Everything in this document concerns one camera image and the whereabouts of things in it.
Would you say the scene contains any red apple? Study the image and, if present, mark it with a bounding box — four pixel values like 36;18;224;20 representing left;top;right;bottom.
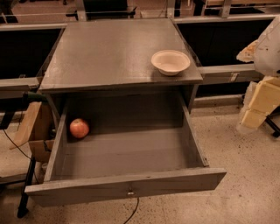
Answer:
69;118;89;139

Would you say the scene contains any black stand leg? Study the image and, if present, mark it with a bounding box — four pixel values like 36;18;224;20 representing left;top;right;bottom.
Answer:
17;157;36;219

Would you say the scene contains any wooden plank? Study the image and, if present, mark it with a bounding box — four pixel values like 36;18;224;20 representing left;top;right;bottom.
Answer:
10;102;42;150

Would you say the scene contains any grey cabinet counter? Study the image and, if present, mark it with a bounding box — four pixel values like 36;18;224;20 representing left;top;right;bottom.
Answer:
40;18;203;116

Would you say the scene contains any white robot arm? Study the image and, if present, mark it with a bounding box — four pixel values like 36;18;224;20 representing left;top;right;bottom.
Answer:
236;16;280;133

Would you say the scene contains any grey open top drawer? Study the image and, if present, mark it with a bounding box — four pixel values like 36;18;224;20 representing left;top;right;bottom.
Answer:
25;92;226;207

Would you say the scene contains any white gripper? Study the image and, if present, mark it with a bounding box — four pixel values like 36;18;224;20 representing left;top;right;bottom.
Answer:
236;40;280;130

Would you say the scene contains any black floor cable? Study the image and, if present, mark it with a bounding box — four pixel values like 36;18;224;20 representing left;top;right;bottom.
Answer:
122;197;140;224

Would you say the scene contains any cardboard box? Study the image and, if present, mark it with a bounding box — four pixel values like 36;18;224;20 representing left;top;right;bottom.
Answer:
29;140;54;163

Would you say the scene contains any white paper bowl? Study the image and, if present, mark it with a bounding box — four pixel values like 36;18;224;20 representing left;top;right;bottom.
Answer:
150;50;191;76

